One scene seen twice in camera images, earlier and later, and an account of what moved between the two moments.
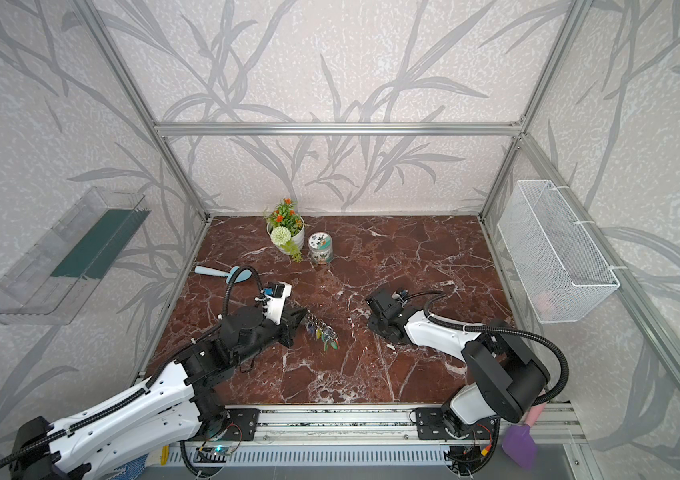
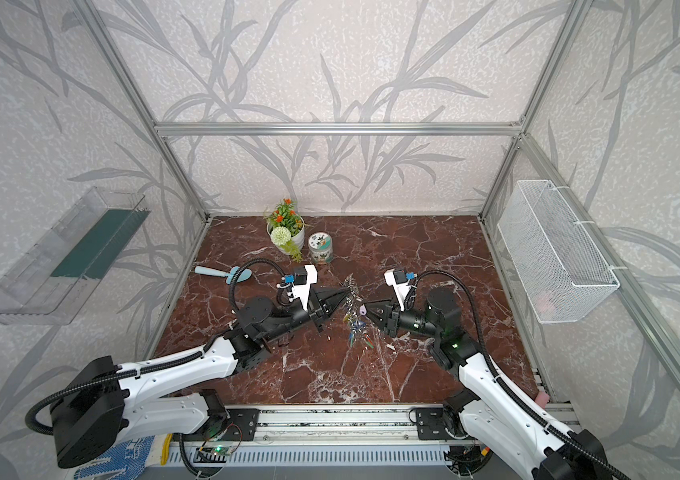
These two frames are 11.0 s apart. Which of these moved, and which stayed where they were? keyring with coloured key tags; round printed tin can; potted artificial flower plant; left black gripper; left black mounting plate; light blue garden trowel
Moved: left black gripper; keyring with coloured key tags
Stayed: round printed tin can; light blue garden trowel; potted artificial flower plant; left black mounting plate
